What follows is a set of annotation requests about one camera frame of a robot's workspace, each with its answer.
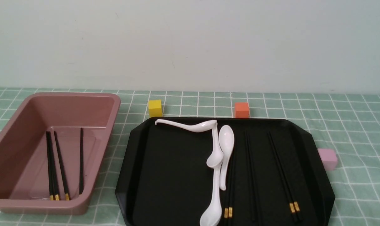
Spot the white spoon bottom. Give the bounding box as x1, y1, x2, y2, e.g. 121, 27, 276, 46
199, 165, 222, 226

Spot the white spoon top horizontal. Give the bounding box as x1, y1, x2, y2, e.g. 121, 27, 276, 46
155, 119, 217, 132

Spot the black gold chopstick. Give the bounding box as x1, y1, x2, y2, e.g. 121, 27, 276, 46
226, 154, 236, 226
272, 136, 303, 222
46, 131, 55, 201
48, 131, 60, 201
267, 132, 301, 224
54, 131, 70, 201
223, 164, 233, 226

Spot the black gold chopstick in bin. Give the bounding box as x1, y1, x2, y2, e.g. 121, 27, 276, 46
48, 131, 60, 201
54, 131, 70, 201
46, 131, 55, 201

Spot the plain black chopstick on tray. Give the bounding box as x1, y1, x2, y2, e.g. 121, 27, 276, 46
244, 130, 259, 226

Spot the pink plastic bin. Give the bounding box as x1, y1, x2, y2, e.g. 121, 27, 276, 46
0, 93, 121, 215

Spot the yellow cube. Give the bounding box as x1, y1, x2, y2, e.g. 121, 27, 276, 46
148, 99, 163, 118

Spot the white spoon bowl up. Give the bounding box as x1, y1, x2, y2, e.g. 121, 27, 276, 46
218, 125, 235, 191

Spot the black plastic tray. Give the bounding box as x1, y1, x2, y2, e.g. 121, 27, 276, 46
115, 118, 335, 226

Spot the orange cube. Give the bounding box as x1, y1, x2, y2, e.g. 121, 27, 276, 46
234, 102, 250, 118

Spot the pink cube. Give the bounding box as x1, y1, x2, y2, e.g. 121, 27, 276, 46
318, 148, 338, 171

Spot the plain black chopstick in bin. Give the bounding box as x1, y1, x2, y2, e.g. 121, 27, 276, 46
79, 127, 84, 195

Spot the white spoon middle vertical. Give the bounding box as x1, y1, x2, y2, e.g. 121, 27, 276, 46
206, 120, 224, 169

